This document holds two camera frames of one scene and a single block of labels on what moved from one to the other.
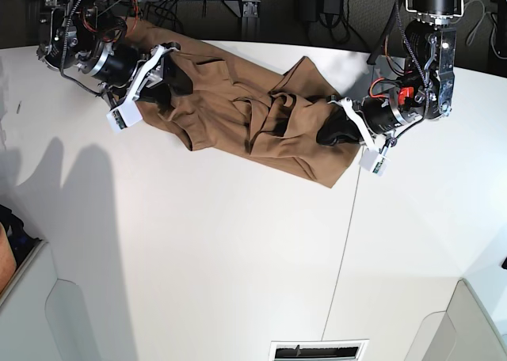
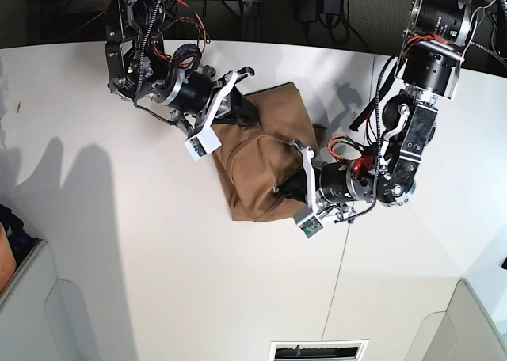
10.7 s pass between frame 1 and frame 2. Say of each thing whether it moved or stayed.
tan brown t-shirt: moved
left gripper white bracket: moved
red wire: moved
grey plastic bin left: stayed
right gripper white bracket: moved
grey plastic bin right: stayed
